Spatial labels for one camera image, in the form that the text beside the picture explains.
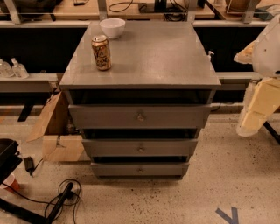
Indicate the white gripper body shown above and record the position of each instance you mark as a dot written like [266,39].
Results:
[268,55]

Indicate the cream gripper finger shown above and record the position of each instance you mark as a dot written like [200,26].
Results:
[265,101]
[241,130]

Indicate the grey drawer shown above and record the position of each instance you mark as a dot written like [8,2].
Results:
[139,147]
[139,117]
[139,169]

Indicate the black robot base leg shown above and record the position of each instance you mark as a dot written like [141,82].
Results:
[270,129]

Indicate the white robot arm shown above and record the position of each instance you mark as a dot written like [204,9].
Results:
[266,52]

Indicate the grey top drawer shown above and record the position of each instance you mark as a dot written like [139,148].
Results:
[139,117]

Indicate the grey drawer cabinet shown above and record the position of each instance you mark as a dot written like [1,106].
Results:
[153,63]

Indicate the grey bottom drawer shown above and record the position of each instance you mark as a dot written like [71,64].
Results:
[139,169]

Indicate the open cardboard box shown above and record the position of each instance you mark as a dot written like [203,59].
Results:
[57,144]

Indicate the small white pump bottle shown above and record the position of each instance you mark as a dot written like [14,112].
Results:
[210,55]

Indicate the white ceramic bowl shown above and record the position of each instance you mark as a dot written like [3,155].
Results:
[113,28]

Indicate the gold soda can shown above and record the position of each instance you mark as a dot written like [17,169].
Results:
[101,51]

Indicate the black power adapter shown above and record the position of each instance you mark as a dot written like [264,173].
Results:
[29,164]

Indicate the clear sanitizer bottle right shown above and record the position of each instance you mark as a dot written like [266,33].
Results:
[19,69]

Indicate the clear sanitizer bottle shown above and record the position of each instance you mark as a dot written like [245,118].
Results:
[19,69]
[5,69]

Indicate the black bin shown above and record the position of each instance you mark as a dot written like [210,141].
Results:
[9,157]

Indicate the red plastic cup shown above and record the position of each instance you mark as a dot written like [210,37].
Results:
[10,184]

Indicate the clear sanitizer bottle left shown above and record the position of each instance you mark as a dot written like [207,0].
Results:
[5,69]

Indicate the black stand leg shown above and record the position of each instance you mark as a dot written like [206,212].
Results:
[32,217]

